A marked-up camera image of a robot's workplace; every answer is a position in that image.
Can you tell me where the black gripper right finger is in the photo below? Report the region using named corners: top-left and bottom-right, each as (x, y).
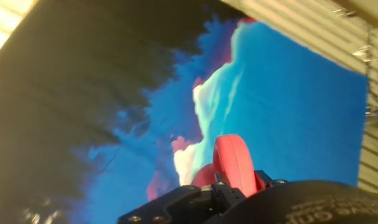
top-left (254, 169), bottom-right (289, 189)

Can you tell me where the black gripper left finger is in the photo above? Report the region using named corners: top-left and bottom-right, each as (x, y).
top-left (116, 171), bottom-right (247, 224)

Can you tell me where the pink plastic watering can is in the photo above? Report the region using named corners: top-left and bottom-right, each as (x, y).
top-left (191, 134), bottom-right (267, 198)

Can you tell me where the blue black printed cloth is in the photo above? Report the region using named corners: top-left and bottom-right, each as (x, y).
top-left (0, 0), bottom-right (369, 224)

